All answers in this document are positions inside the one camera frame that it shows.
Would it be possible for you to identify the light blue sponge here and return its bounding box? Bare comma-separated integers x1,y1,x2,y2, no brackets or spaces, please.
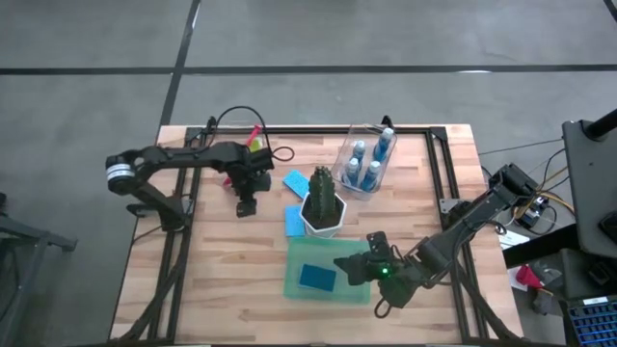
283,204,307,238
282,169,311,200

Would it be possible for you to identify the white paper sheet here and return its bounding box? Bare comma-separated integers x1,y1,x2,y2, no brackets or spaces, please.
497,227,531,251

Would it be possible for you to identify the black floor stand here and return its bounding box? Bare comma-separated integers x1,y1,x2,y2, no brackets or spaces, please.
0,191,79,347

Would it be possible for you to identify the translucent teal plastic bin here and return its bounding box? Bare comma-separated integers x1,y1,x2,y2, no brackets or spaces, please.
282,235,373,306

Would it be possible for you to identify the clear plastic container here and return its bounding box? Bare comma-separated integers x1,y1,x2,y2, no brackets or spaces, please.
330,122,399,202

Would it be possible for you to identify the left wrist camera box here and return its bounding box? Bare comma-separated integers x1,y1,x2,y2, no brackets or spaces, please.
249,147,275,171

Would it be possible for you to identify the red cloth item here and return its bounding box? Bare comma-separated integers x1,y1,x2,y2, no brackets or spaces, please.
514,263,545,290

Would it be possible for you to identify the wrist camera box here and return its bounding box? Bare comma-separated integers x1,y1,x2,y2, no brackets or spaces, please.
249,147,275,171
365,230,393,257

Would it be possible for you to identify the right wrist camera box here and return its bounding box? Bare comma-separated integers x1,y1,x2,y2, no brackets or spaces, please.
365,230,393,257

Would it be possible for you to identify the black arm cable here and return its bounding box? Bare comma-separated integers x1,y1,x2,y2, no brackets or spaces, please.
210,105,296,164

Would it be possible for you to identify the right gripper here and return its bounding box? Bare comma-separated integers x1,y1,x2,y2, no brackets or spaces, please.
333,252,428,310

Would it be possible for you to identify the black pole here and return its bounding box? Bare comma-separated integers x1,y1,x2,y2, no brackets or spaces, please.
581,108,617,142

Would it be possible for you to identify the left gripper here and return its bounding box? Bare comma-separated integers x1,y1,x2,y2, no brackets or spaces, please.
225,160,274,219

